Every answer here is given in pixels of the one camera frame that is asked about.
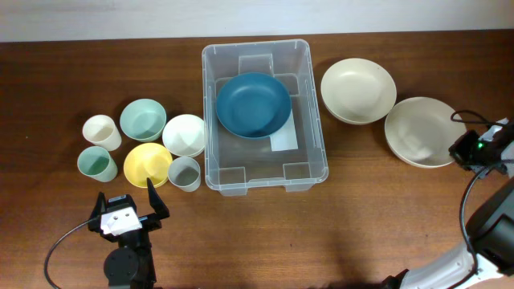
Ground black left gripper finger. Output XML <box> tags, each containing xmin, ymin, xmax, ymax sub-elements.
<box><xmin>92</xmin><ymin>192</ymin><xmax>106</xmax><ymax>219</ymax></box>
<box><xmin>146</xmin><ymin>177</ymin><xmax>170</xmax><ymax>219</ymax></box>

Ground clear plastic storage bin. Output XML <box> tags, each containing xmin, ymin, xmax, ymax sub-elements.
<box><xmin>202</xmin><ymin>39</ymin><xmax>328</xmax><ymax>197</ymax></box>

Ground white small bowl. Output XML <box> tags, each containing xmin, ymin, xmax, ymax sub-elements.
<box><xmin>162</xmin><ymin>114</ymin><xmax>206</xmax><ymax>157</ymax></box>

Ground green small bowl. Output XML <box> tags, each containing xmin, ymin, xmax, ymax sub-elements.
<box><xmin>120</xmin><ymin>99</ymin><xmax>167</xmax><ymax>142</ymax></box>

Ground beige bowl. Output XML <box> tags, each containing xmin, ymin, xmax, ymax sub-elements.
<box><xmin>320</xmin><ymin>58</ymin><xmax>397</xmax><ymax>125</ymax></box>
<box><xmin>385</xmin><ymin>96</ymin><xmax>467</xmax><ymax>169</ymax></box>

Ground green plastic cup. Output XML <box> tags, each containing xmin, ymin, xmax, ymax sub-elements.
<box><xmin>77</xmin><ymin>146</ymin><xmax>118</xmax><ymax>182</ymax></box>

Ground grey plastic cup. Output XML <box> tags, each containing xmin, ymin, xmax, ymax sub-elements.
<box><xmin>168</xmin><ymin>157</ymin><xmax>201</xmax><ymax>192</ymax></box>

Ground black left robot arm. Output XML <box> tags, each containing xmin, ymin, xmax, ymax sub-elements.
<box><xmin>88</xmin><ymin>178</ymin><xmax>169</xmax><ymax>288</ymax></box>

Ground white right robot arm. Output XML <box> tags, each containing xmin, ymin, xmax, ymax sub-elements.
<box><xmin>379</xmin><ymin>119</ymin><xmax>513</xmax><ymax>288</ymax></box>

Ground cream plastic cup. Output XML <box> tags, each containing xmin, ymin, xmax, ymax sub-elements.
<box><xmin>82</xmin><ymin>115</ymin><xmax>122</xmax><ymax>151</ymax></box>

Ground yellow small bowl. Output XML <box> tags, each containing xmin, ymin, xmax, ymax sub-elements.
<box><xmin>123</xmin><ymin>143</ymin><xmax>173</xmax><ymax>189</ymax></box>

